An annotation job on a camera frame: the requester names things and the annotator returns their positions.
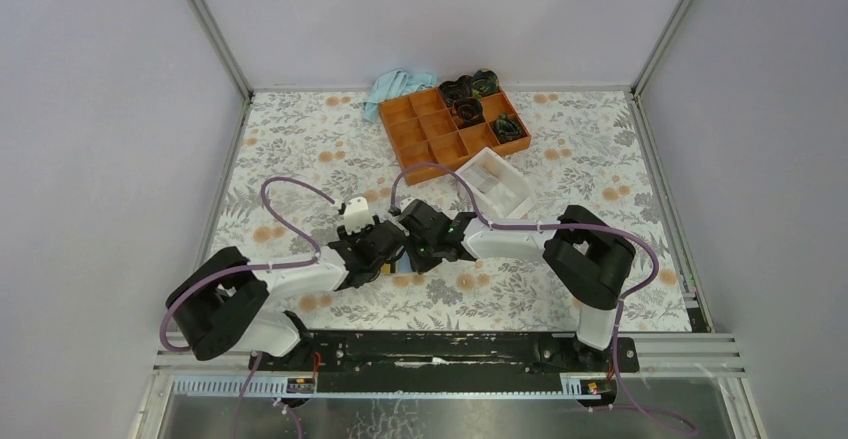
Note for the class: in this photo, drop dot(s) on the dark rolled band middle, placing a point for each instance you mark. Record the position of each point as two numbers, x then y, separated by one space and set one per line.
467 112

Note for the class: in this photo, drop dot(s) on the orange compartment tray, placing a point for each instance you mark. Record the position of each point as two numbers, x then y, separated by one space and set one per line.
423 135

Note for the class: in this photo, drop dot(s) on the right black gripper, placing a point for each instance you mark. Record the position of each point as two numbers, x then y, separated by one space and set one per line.
417 264

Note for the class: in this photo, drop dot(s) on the dark rolled band corner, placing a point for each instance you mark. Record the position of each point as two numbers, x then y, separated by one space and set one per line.
484 83

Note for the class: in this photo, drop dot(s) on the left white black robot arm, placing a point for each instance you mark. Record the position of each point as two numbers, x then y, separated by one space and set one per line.
219 308

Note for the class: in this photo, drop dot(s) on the white card box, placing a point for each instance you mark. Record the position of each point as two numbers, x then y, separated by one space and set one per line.
499 189

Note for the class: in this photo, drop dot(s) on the dark rolled band top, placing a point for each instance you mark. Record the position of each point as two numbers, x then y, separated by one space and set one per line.
455 90

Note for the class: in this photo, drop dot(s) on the dark rolled band right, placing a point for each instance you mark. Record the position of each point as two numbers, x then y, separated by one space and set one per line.
507 128

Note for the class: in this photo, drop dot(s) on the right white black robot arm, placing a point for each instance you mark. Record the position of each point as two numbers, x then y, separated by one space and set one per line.
591 262

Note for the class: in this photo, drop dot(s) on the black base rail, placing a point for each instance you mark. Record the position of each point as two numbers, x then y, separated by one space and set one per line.
373 362

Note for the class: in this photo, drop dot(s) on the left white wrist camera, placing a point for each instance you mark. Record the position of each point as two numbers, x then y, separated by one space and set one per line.
355 214

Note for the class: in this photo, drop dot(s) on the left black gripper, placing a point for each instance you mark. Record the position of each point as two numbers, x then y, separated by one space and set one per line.
342 235

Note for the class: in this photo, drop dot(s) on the light blue cloth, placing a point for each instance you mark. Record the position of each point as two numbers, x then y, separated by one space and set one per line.
392 85

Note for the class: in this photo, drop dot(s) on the dark rolled band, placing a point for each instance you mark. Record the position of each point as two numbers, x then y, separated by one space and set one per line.
455 90
467 112
507 128

